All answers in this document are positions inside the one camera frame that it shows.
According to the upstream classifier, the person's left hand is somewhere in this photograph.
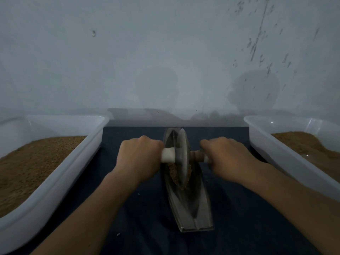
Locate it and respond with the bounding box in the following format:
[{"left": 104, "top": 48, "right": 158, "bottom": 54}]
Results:
[{"left": 113, "top": 136, "right": 165, "bottom": 184}]

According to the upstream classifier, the person's right hand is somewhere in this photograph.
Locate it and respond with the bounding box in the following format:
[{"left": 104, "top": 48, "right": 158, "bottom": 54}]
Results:
[{"left": 200, "top": 137, "right": 263, "bottom": 184}]

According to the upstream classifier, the small ground grain portion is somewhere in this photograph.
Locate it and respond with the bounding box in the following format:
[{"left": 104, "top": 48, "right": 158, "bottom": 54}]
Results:
[{"left": 169, "top": 163, "right": 180, "bottom": 185}]

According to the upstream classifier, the metal grinding wheel with handles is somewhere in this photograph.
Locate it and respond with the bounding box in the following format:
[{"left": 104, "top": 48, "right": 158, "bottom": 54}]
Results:
[{"left": 161, "top": 128, "right": 207, "bottom": 190}]

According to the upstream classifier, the white plastic tray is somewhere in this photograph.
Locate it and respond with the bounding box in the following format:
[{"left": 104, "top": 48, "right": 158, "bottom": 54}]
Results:
[
  {"left": 0, "top": 114, "right": 110, "bottom": 253},
  {"left": 243, "top": 114, "right": 340, "bottom": 202}
]

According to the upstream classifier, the boat-shaped metal grinding trough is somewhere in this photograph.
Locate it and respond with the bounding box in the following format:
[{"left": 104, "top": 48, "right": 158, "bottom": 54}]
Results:
[{"left": 162, "top": 127, "right": 215, "bottom": 233}]

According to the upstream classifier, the person's left forearm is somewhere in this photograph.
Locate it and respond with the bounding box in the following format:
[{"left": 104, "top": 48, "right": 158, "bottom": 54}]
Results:
[{"left": 32, "top": 170, "right": 138, "bottom": 255}]

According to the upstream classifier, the person's right forearm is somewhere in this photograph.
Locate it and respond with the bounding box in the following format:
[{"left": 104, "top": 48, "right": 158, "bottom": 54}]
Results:
[{"left": 242, "top": 166, "right": 340, "bottom": 255}]

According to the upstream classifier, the dark blue tablecloth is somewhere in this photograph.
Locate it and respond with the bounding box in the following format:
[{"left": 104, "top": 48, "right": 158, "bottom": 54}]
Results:
[{"left": 11, "top": 127, "right": 322, "bottom": 255}]

